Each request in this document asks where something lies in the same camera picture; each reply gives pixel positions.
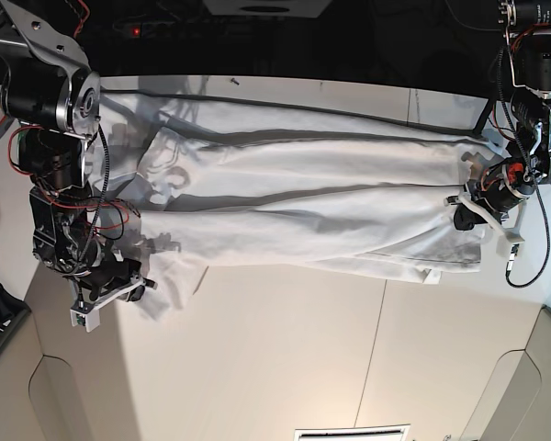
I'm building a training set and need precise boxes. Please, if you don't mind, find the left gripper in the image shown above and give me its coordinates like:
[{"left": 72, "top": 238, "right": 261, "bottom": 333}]
[{"left": 444, "top": 182, "right": 526, "bottom": 243}]

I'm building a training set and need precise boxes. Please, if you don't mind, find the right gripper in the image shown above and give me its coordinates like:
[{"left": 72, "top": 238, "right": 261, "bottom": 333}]
[{"left": 73, "top": 250, "right": 157, "bottom": 315}]

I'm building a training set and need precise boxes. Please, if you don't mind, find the white t-shirt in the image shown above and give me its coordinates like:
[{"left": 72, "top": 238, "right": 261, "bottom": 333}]
[{"left": 87, "top": 90, "right": 498, "bottom": 318}]

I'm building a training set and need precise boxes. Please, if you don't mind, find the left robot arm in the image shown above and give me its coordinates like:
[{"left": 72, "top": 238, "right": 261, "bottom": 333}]
[{"left": 446, "top": 1, "right": 551, "bottom": 244}]

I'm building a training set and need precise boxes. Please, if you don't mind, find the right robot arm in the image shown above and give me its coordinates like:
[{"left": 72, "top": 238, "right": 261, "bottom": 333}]
[{"left": 0, "top": 1, "right": 155, "bottom": 329}]

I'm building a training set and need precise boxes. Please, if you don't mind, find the black power strip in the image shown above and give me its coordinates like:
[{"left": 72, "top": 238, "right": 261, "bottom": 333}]
[{"left": 112, "top": 17, "right": 251, "bottom": 40}]

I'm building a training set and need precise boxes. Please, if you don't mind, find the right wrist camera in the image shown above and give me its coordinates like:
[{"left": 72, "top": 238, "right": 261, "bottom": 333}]
[{"left": 70, "top": 308, "right": 101, "bottom": 333}]

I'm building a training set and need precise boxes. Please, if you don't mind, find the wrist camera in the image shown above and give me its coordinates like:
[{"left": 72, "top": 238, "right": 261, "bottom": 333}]
[
  {"left": 70, "top": 308, "right": 101, "bottom": 333},
  {"left": 505, "top": 243, "right": 521, "bottom": 277}
]

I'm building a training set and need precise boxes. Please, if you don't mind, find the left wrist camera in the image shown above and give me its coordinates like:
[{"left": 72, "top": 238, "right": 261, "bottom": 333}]
[{"left": 505, "top": 243, "right": 521, "bottom": 277}]

